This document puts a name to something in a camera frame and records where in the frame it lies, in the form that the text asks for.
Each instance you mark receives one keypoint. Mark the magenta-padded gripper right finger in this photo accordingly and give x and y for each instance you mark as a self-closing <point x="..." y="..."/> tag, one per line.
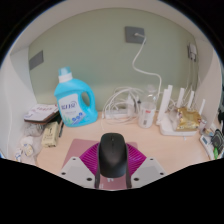
<point x="150" y="170"/>

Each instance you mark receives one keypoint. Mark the gold foil bag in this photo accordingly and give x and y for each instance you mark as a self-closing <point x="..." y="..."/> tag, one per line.
<point x="188" y="119"/>

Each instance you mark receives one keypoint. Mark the pink printed mouse pad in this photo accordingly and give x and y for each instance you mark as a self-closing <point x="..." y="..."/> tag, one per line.
<point x="78" y="148"/>

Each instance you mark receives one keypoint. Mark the white wall charger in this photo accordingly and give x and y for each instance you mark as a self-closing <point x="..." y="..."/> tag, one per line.
<point x="192" y="51"/>

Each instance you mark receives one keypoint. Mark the grey blank wall plate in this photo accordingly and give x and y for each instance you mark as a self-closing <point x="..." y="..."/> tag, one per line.
<point x="36" y="60"/>

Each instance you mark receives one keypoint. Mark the white desk hutch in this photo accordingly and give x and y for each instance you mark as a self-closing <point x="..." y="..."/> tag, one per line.
<point x="16" y="100"/>

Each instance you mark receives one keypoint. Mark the grey wall socket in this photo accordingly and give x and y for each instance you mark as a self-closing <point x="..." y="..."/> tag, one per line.
<point x="131" y="35"/>

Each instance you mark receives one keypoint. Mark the black computer mouse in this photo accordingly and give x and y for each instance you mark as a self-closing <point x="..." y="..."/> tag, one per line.
<point x="113" y="156"/>

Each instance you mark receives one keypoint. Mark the blue detergent bottle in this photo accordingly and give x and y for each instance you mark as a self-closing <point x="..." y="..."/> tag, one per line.
<point x="71" y="106"/>

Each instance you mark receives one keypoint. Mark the white and yellow packet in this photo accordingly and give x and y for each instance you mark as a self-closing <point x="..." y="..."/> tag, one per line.
<point x="18" y="155"/>

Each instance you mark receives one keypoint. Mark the clear plastic bag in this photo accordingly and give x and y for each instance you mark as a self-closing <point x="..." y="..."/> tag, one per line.
<point x="31" y="140"/>

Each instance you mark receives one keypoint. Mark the small beige box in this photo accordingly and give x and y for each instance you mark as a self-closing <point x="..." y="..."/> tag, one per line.
<point x="50" y="135"/>

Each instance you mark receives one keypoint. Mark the white router with antennas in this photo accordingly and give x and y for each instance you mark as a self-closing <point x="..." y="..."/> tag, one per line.
<point x="166" y="128"/>

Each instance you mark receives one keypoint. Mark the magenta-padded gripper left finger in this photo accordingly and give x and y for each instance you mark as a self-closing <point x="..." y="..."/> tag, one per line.
<point x="76" y="170"/>

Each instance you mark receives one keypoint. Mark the clear plastic bottle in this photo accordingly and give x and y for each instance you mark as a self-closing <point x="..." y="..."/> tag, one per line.
<point x="146" y="115"/>

